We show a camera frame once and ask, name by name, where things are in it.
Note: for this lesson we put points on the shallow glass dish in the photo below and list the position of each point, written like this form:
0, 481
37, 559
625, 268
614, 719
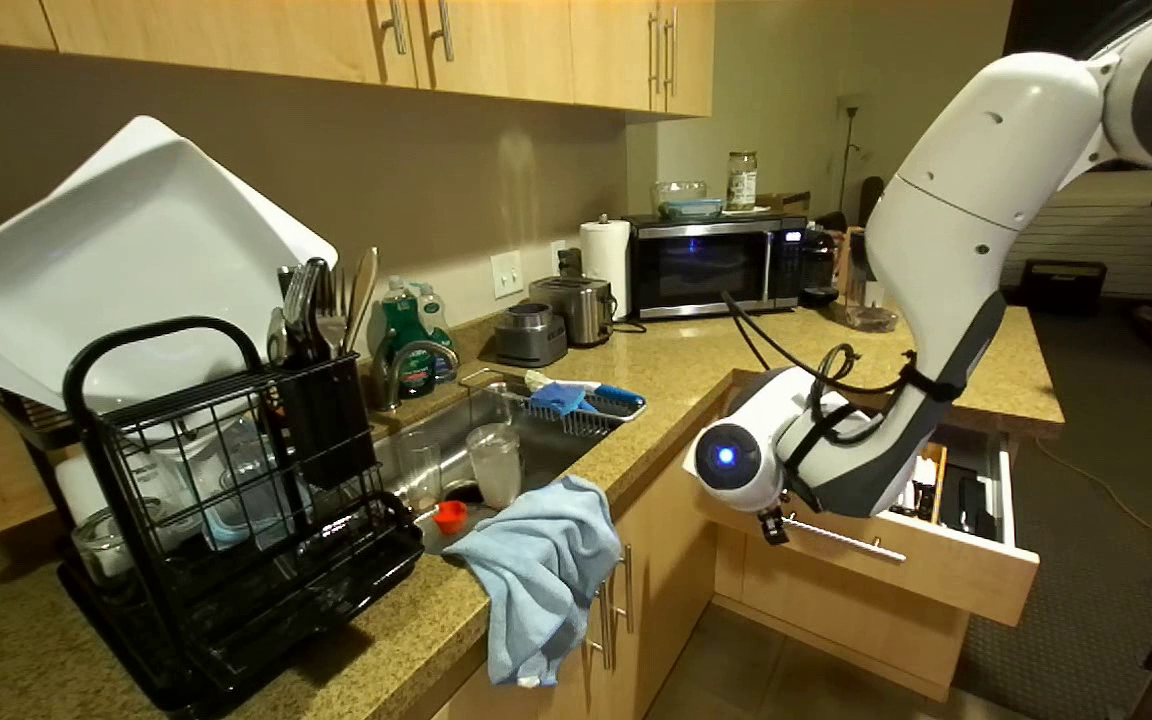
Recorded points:
871, 318

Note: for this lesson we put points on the small grey appliance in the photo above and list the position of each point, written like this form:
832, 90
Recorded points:
530, 338

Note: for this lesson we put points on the black cutlery holder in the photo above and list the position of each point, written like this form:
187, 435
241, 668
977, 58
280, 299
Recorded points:
326, 420

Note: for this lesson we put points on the wooden wall cabinets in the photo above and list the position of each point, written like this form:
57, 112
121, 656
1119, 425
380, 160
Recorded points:
236, 30

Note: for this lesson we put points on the black coffee maker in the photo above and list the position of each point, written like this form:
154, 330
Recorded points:
819, 265

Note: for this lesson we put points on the silver toaster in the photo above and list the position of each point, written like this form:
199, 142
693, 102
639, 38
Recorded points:
576, 310

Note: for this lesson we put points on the steel sink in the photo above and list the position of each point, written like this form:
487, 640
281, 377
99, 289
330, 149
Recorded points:
546, 450

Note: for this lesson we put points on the heap of glass containers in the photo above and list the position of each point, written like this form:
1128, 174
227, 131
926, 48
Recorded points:
226, 480

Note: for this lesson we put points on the floor lamp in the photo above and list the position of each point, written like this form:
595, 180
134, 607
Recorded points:
848, 150

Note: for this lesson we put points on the light blue cloth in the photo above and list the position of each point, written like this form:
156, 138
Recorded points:
541, 575

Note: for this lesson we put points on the orange bottle cap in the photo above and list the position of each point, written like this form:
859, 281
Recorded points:
450, 517

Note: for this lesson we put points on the green dish soap bottle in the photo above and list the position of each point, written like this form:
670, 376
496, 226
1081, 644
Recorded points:
404, 330

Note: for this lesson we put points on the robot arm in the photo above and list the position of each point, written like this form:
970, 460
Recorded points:
966, 230

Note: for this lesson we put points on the glass container with blue lid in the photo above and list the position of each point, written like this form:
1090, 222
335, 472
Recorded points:
693, 209

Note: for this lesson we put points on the glass jar with lid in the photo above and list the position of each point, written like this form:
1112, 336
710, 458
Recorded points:
741, 182

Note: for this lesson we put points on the white wall socket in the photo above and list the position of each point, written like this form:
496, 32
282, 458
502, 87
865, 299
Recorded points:
557, 255

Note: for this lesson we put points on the silver tap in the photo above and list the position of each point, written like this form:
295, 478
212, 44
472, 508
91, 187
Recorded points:
386, 378

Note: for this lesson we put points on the microwave door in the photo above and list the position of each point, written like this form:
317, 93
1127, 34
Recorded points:
701, 268

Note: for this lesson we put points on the clear glass bowl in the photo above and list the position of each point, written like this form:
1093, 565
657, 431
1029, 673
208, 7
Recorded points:
678, 190

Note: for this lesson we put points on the cloudy plastic cup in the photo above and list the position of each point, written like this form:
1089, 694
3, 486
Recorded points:
494, 465

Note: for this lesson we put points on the wooden base cabinet door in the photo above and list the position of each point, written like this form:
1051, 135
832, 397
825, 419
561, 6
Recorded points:
666, 590

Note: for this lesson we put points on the white wall switch plate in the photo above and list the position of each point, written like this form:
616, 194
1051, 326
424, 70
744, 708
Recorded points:
507, 274

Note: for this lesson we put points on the large white square plate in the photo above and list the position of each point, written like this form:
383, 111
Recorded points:
126, 270

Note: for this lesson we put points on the clear drinking glass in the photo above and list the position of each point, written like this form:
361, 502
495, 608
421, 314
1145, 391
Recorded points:
421, 470

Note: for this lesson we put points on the black and silver microwave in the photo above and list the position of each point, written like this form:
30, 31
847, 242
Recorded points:
706, 265

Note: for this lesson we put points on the cardboard box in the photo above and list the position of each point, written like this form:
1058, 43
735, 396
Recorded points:
784, 203

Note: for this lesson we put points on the blue sponge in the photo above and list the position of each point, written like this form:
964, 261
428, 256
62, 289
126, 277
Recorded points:
556, 398

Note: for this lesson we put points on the open wooden drawer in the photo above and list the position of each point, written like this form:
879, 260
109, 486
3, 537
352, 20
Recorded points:
946, 575

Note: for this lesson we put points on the bunch of cutlery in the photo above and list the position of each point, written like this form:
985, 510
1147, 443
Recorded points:
321, 305

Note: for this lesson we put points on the clear soap bottle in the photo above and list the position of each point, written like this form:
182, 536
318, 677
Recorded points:
436, 320

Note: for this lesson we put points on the heap of utensils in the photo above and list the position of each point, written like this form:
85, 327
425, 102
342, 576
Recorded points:
966, 495

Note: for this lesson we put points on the white paper towel roll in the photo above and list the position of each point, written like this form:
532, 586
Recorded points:
606, 265

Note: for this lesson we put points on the small glass jar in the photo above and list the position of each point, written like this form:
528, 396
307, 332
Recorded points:
101, 550

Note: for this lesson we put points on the blue dish brush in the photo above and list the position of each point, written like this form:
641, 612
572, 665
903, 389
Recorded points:
621, 396

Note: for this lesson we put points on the black amplifier box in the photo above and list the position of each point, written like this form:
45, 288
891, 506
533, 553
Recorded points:
1064, 288

